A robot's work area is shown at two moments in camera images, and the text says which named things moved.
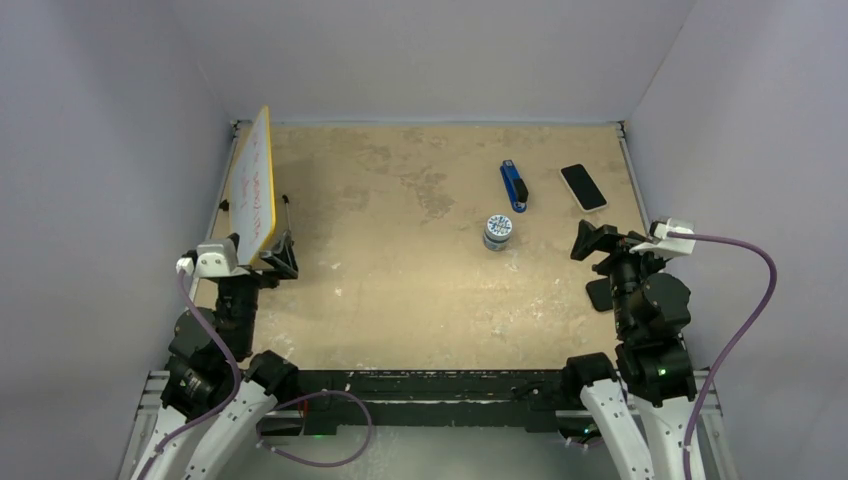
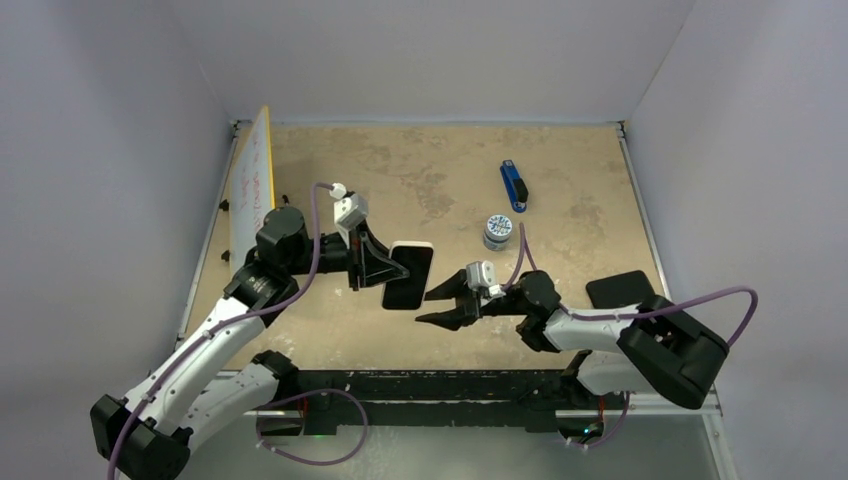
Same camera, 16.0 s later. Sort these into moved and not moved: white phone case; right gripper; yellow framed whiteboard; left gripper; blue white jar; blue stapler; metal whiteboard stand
Moved: white phone case; right gripper; left gripper
Not moved: blue stapler; blue white jar; yellow framed whiteboard; metal whiteboard stand
